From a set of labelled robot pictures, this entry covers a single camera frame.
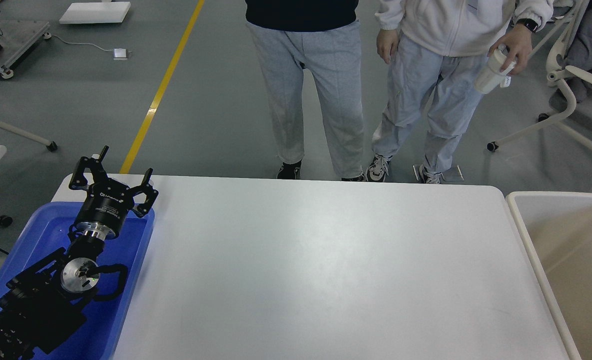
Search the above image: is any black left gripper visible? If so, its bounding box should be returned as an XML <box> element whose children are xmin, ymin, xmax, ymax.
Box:
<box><xmin>68</xmin><ymin>145</ymin><xmax>158</xmax><ymax>240</ymax></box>

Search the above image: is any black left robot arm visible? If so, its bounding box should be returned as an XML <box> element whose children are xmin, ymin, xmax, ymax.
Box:
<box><xmin>0</xmin><ymin>146</ymin><xmax>159</xmax><ymax>360</ymax></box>

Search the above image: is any blue plastic bin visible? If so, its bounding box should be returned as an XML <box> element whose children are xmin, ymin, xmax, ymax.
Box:
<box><xmin>0</xmin><ymin>201</ymin><xmax>156</xmax><ymax>360</ymax></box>

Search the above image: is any white chair base left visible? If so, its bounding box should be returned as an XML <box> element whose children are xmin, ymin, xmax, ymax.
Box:
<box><xmin>0</xmin><ymin>65</ymin><xmax>58</xmax><ymax>152</ymax></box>

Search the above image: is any white board on floor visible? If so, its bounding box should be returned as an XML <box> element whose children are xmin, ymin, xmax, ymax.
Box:
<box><xmin>58</xmin><ymin>0</ymin><xmax>131</xmax><ymax>25</ymax></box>

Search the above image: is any grey wheeled cart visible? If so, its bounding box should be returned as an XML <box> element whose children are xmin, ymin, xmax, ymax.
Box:
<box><xmin>0</xmin><ymin>11</ymin><xmax>51</xmax><ymax>80</ymax></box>

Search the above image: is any person in grey sweatpants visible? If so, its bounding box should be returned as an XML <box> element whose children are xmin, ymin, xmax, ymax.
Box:
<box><xmin>245</xmin><ymin>0</ymin><xmax>366</xmax><ymax>182</ymax></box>

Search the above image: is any metal floor plate left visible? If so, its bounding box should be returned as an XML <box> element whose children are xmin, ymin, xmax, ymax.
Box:
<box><xmin>413</xmin><ymin>164</ymin><xmax>425</xmax><ymax>183</ymax></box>

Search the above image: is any metal floor plate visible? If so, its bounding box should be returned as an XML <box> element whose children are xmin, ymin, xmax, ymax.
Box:
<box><xmin>441</xmin><ymin>164</ymin><xmax>465</xmax><ymax>183</ymax></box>
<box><xmin>413</xmin><ymin>164</ymin><xmax>425</xmax><ymax>183</ymax></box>

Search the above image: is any metal floor plate right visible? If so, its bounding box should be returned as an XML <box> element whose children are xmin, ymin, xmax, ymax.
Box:
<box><xmin>441</xmin><ymin>164</ymin><xmax>465</xmax><ymax>183</ymax></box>

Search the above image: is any person in white clothes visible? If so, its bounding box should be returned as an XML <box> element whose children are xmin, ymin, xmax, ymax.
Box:
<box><xmin>366</xmin><ymin>0</ymin><xmax>554</xmax><ymax>184</ymax></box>

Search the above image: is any white cup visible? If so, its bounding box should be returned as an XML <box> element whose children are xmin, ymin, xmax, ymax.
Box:
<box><xmin>474</xmin><ymin>44</ymin><xmax>517</xmax><ymax>95</ymax></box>

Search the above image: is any beige plastic bin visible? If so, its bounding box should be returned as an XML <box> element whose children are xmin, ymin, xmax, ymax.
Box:
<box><xmin>506</xmin><ymin>191</ymin><xmax>592</xmax><ymax>360</ymax></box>

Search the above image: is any white office chair right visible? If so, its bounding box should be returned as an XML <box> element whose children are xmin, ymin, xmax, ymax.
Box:
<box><xmin>487</xmin><ymin>0</ymin><xmax>592</xmax><ymax>193</ymax></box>

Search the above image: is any white power adapter with cable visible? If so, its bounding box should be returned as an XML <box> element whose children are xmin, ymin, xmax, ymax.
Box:
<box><xmin>42</xmin><ymin>32</ymin><xmax>130</xmax><ymax>60</ymax></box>

